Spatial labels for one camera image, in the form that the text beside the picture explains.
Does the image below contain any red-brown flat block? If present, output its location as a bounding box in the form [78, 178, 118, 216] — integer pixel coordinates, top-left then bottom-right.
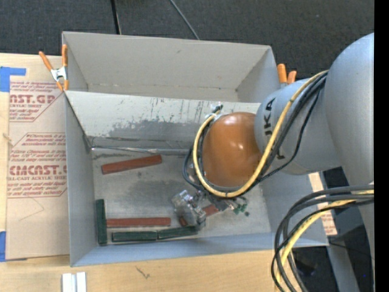
[101, 155, 163, 175]
[106, 217, 172, 228]

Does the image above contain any dark green flat block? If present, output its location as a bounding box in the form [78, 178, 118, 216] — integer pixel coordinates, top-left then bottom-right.
[95, 198, 108, 246]
[111, 231, 159, 243]
[157, 226, 199, 240]

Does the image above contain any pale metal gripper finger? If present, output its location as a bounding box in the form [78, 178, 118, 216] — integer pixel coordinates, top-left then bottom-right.
[184, 205, 207, 231]
[171, 189, 196, 216]

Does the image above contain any brown cardboard board red print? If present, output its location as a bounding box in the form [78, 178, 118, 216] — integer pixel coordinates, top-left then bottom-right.
[0, 52, 71, 262]

